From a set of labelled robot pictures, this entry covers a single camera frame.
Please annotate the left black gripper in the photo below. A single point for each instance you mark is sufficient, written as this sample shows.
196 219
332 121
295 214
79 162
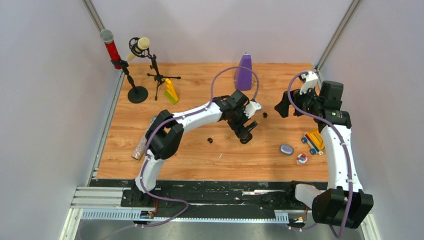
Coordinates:
241 131

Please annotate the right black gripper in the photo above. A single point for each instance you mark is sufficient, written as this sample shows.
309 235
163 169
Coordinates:
282 107

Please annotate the black earbud charging case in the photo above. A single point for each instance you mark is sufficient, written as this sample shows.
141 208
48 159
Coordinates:
246 139

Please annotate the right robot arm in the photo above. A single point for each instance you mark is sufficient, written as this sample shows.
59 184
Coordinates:
344 203

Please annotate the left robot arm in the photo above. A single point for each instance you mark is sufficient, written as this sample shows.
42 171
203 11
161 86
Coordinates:
164 136

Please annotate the lavender oval charging case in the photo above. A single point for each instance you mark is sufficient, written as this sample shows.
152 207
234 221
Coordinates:
286 149

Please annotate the colourful toy truck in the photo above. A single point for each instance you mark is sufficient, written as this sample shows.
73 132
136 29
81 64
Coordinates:
315 142

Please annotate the purple metronome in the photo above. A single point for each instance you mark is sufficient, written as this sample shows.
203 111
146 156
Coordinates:
242 76

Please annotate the small red white toy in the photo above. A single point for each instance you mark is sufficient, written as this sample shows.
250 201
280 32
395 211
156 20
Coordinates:
301 159

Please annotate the yellow green toy block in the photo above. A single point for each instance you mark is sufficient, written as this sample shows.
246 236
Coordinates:
170 92

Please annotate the silver glitter microphone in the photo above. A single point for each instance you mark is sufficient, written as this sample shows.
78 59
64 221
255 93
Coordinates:
139 150

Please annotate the black round-base mic stand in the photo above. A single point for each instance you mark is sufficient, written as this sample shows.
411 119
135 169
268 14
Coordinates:
137 94

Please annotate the beige condenser microphone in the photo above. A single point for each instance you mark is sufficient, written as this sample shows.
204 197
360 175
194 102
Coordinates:
139 47

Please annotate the red microphone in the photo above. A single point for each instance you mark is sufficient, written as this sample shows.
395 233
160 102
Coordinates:
108 38

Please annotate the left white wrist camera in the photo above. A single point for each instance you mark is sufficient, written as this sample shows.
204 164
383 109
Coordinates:
252 108

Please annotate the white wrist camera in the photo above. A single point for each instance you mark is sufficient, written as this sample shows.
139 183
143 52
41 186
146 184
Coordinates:
252 108
309 80

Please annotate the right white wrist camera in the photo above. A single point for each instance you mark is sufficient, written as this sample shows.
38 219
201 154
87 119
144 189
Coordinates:
309 80

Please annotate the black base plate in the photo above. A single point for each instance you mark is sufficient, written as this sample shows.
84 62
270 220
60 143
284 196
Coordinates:
212 199

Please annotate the aluminium frame rail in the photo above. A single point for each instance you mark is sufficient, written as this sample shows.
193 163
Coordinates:
93 197

